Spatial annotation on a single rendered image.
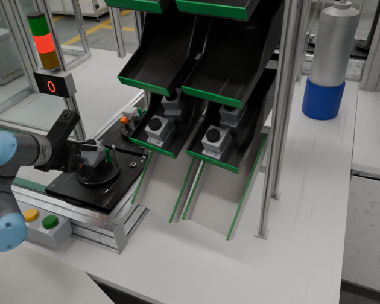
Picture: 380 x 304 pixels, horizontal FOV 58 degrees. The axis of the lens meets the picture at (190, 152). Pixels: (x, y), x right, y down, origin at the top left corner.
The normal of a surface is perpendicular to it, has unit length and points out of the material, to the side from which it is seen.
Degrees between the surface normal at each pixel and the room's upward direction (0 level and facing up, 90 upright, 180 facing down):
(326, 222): 0
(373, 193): 90
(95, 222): 0
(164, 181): 45
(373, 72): 90
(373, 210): 90
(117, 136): 0
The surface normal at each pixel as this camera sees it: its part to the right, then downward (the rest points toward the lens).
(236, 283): -0.04, -0.79
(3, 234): 0.58, 0.48
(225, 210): -0.42, -0.18
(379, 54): -0.40, 0.58
